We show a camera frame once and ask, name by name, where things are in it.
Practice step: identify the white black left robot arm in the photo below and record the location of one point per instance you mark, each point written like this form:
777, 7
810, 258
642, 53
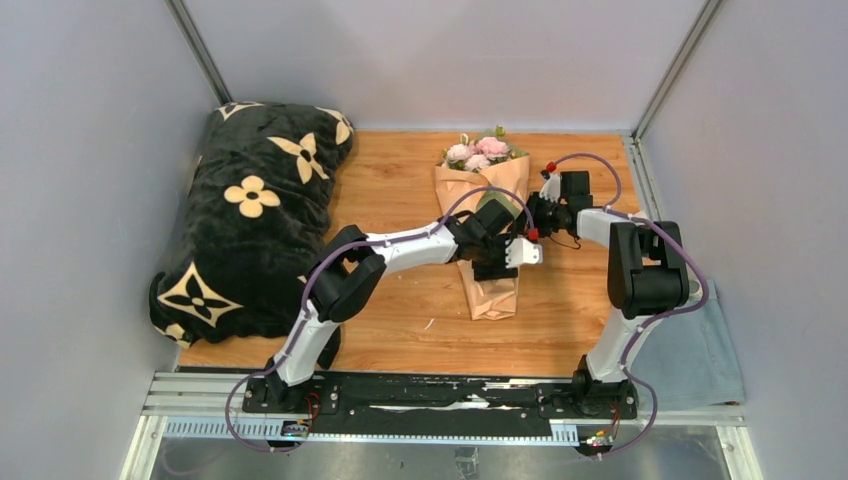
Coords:
349, 269

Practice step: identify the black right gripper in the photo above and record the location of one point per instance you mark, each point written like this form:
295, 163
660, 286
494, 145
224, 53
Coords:
534, 203

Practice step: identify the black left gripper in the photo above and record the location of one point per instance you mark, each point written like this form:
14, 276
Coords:
498, 272

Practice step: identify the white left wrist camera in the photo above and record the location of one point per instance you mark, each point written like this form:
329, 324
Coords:
521, 251

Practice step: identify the aluminium front frame rail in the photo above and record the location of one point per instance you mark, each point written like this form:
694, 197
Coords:
227, 424

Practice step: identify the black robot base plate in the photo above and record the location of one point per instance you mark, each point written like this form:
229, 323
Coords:
405, 404

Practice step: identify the black floral plush blanket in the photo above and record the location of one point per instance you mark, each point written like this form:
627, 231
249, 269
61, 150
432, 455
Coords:
257, 215

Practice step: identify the green and peach wrapping paper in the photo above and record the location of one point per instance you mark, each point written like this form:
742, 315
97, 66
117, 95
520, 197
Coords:
485, 194

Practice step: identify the blue denim tote bag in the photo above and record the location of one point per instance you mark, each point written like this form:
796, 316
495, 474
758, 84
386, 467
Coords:
690, 361

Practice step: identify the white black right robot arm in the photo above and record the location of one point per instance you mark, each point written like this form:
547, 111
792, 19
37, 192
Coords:
646, 278

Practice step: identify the pink fake flower bouquet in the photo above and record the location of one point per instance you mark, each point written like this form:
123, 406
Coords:
476, 153

